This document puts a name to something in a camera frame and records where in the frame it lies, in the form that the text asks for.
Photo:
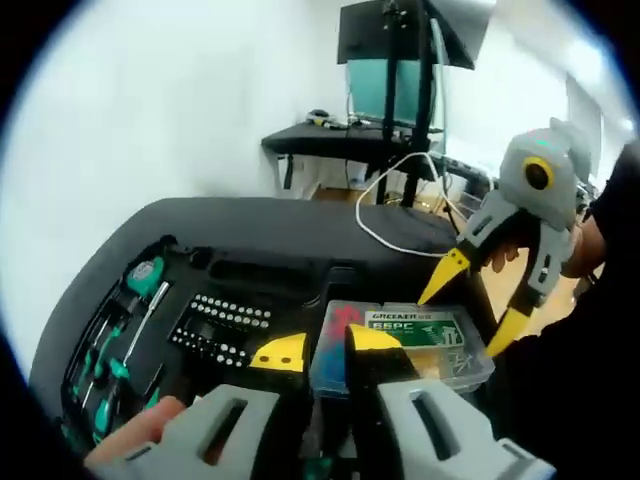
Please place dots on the black toolbox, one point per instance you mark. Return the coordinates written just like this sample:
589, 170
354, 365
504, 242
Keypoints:
265, 280

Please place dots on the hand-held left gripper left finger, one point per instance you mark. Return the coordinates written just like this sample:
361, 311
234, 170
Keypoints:
200, 440

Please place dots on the person's right hand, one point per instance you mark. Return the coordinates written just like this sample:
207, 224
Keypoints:
590, 247

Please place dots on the black desk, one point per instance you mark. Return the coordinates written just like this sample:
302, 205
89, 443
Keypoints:
320, 140

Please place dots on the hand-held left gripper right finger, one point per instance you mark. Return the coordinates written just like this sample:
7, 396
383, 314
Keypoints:
475, 445

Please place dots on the teal-screen monitor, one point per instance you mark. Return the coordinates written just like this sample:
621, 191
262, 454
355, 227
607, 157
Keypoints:
370, 90

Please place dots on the black monitor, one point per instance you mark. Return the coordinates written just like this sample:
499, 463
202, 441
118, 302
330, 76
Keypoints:
365, 30

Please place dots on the person's left hand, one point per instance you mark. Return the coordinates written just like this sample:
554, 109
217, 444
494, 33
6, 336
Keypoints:
135, 430

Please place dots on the black monitor stand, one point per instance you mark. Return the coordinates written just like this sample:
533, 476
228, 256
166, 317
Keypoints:
424, 100

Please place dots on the clear plastic screw box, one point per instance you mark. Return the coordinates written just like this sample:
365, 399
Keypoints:
430, 325

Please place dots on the silver socket extension bar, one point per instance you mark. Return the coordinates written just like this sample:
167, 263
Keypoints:
145, 325

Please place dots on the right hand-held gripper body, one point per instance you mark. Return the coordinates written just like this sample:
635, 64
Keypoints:
515, 155

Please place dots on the rows of silver screwdriver bits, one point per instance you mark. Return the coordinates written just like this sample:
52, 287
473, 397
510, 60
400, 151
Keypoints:
220, 330

